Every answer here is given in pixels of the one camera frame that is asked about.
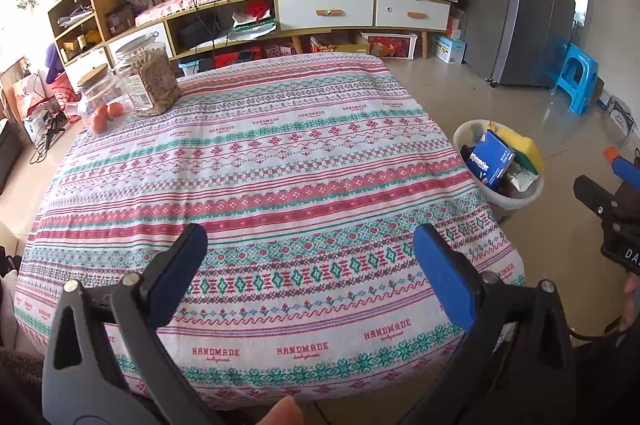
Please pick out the dark low furniture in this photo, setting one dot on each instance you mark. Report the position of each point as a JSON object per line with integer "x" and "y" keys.
{"x": 9, "y": 155}

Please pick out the patterned striped tablecloth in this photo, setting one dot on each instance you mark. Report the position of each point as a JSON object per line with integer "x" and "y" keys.
{"x": 275, "y": 185}

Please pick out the white and blue box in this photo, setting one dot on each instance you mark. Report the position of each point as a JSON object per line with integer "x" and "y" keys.
{"x": 448, "y": 50}

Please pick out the red and green bags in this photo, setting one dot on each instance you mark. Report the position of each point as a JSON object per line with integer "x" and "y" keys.
{"x": 252, "y": 20}

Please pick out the blue plastic stool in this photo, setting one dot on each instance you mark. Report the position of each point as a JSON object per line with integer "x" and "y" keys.
{"x": 575, "y": 75}

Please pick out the pile of bags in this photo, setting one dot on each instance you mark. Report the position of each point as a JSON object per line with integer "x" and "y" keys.
{"x": 30, "y": 100}

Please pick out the orange and white box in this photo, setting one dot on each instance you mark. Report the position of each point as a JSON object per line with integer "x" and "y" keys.
{"x": 453, "y": 27}

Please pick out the glass jar with wooden lid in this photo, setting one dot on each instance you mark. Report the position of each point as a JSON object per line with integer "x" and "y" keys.
{"x": 97, "y": 90}

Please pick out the yellow cardboard carton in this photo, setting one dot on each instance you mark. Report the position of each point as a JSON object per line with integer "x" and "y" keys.
{"x": 340, "y": 46}

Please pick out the blue snack box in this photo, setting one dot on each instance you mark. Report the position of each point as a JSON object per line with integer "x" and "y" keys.
{"x": 492, "y": 157}

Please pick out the black box device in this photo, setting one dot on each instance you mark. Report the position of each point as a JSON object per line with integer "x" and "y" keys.
{"x": 195, "y": 32}

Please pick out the person's right hand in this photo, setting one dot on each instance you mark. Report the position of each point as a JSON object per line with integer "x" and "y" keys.
{"x": 631, "y": 300}

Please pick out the small orange object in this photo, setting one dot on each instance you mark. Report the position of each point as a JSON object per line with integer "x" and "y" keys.
{"x": 610, "y": 153}

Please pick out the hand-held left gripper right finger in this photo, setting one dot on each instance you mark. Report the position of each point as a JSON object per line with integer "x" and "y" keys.
{"x": 440, "y": 270}

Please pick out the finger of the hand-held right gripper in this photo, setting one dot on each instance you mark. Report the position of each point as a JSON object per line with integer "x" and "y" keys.
{"x": 627, "y": 170}
{"x": 592, "y": 197}

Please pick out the red flat box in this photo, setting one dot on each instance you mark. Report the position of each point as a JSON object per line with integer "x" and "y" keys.
{"x": 237, "y": 57}

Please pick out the clear storage bin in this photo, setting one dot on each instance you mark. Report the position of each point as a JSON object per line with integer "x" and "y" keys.
{"x": 392, "y": 46}

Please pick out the white drawer with small knob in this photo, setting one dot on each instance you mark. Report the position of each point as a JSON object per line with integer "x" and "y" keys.
{"x": 145, "y": 37}

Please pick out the pink patterned cloth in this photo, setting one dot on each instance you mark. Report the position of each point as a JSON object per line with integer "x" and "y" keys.
{"x": 170, "y": 2}

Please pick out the white plastic bucket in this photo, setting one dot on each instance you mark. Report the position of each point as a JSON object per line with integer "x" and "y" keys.
{"x": 500, "y": 205}

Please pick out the white and green snack packet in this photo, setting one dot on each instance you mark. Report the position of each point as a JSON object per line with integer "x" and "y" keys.
{"x": 521, "y": 180}

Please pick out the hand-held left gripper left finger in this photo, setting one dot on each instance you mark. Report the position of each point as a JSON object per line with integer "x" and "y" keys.
{"x": 180, "y": 270}

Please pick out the large clear snack jar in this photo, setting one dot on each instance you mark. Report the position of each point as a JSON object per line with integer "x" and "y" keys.
{"x": 150, "y": 75}

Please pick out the light blue plastic bin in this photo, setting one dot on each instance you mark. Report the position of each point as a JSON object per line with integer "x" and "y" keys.
{"x": 192, "y": 67}

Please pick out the tangerine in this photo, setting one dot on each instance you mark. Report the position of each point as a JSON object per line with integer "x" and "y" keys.
{"x": 98, "y": 121}
{"x": 116, "y": 110}

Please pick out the pink patterned box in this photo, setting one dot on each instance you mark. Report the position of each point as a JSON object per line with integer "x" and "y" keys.
{"x": 279, "y": 51}

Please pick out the lemon yellow paper wrapper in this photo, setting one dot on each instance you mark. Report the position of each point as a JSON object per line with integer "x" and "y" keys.
{"x": 525, "y": 147}

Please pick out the person's left hand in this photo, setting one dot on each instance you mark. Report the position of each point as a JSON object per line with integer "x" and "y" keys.
{"x": 287, "y": 412}

